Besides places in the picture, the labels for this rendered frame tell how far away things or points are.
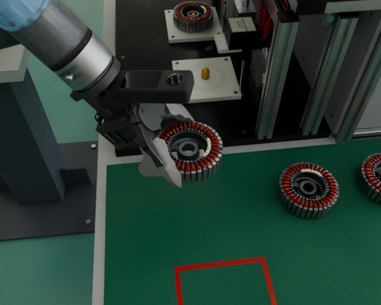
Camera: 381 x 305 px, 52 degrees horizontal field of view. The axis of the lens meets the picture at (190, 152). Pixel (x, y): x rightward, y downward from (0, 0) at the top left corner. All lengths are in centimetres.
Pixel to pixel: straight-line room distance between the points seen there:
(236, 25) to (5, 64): 62
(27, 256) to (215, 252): 106
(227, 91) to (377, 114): 33
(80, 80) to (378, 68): 53
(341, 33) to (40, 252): 132
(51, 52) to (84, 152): 136
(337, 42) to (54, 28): 46
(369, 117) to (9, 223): 137
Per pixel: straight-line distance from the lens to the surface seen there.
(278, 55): 71
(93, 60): 53
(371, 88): 83
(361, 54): 79
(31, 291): 160
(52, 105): 216
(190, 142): 65
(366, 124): 93
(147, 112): 58
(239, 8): 116
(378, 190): 83
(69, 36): 52
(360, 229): 80
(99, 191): 81
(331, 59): 76
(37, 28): 51
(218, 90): 94
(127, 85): 55
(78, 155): 186
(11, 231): 172
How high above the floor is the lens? 140
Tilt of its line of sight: 50 degrees down
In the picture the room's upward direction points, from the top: straight up
